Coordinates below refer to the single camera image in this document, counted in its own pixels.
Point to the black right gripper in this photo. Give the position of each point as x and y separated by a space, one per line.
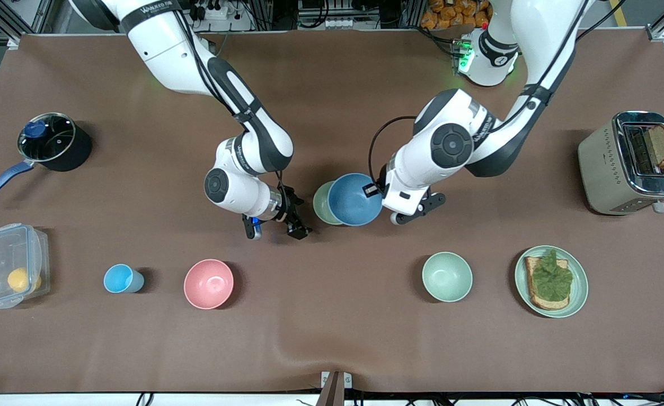
288 206

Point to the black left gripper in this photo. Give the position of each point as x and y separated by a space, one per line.
371 190

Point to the blue bowl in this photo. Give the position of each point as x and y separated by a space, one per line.
354 200

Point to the light green bowl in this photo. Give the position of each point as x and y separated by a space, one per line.
447 277
321 203

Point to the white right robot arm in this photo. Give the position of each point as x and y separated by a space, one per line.
168 51

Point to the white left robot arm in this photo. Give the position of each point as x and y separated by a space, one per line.
450 141

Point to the pink bowl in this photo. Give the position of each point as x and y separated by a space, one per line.
208 284

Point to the brown tablecloth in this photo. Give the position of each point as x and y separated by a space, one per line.
332 113

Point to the light blue cup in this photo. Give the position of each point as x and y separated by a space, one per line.
119 278

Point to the bag of orange snacks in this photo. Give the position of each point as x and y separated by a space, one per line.
450 14

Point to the green lettuce leaf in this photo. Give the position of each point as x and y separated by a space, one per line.
552 279

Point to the toasted bread slice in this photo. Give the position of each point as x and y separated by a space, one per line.
546 304

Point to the white power strip with plugs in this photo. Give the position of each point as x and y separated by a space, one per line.
219 11

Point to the light green plate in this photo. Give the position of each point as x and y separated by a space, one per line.
579 293

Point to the beige and chrome toaster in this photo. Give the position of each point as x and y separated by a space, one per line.
605 169

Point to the glass lid with blue knob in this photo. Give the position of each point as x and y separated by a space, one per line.
53 141

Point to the yellow round fruit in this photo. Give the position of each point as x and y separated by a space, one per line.
19 279

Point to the brown bread slice in toaster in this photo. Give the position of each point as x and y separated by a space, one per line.
662 144

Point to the metal table edge bracket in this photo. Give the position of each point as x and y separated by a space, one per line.
347 380

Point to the metal corner bracket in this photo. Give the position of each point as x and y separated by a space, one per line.
13 42
657 32

